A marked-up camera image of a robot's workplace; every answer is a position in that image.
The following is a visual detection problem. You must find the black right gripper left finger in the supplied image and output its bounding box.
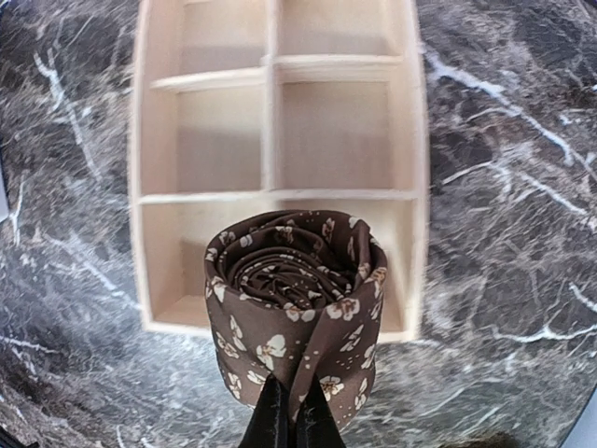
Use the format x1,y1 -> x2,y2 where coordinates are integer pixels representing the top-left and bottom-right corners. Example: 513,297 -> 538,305
240,375 -> 289,448

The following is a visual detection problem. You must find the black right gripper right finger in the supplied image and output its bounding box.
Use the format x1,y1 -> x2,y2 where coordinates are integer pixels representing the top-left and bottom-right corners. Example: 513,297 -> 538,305
294,377 -> 345,448

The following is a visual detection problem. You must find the brown floral tie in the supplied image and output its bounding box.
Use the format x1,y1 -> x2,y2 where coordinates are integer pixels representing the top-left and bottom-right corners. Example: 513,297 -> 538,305
204,210 -> 388,427

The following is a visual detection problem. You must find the wooden compartment tray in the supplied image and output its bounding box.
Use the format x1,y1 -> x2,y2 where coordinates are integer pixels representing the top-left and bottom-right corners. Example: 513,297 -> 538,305
129,1 -> 429,343

